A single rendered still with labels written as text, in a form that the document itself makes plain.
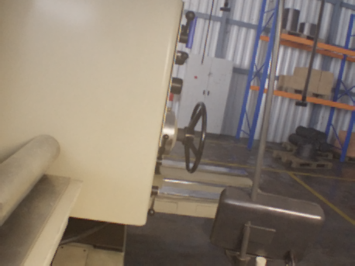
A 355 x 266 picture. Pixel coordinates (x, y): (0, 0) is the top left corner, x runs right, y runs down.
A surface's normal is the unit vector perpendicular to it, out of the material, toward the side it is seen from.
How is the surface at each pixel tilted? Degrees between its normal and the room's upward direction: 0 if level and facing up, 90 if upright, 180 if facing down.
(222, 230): 109
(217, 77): 90
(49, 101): 90
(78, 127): 90
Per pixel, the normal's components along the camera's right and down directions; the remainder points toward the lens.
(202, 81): 0.10, 0.18
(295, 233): -0.21, 0.46
